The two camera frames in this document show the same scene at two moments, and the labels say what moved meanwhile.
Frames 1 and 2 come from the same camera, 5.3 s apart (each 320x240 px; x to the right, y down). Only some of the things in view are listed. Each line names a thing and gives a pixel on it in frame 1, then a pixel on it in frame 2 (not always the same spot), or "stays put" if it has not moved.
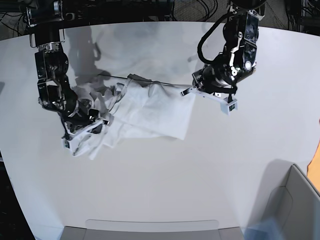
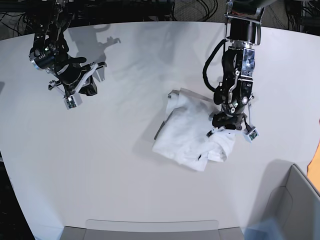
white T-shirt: [134, 108] to [182, 136]
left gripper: [85, 119] to [72, 76]
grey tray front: [151, 230] stays put
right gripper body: [213, 80] to [227, 124]
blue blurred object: [269, 229] stays put
